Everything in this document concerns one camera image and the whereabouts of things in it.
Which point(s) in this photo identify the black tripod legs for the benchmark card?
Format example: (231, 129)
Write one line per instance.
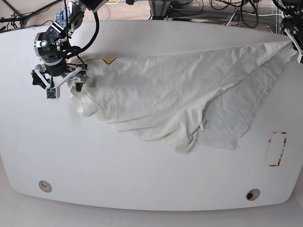
(19, 20)

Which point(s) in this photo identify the right table grommet hole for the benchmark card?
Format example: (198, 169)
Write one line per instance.
(253, 194)

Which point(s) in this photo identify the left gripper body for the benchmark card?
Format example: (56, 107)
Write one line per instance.
(300, 55)

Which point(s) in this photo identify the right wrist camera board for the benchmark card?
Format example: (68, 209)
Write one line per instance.
(52, 92)

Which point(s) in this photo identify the white printed T-shirt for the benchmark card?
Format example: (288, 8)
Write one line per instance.
(209, 98)

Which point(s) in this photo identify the table grommet hole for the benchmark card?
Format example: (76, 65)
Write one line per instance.
(253, 194)
(45, 186)

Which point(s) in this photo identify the aluminium frame post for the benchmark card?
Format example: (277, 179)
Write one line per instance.
(159, 8)

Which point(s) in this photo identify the left table grommet hole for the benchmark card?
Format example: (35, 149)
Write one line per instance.
(45, 186)

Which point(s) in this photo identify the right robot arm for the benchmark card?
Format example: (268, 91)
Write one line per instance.
(92, 5)

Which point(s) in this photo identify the red tape rectangle marking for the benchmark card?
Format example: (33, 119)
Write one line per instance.
(275, 148)

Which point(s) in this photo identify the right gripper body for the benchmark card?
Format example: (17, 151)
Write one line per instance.
(53, 48)

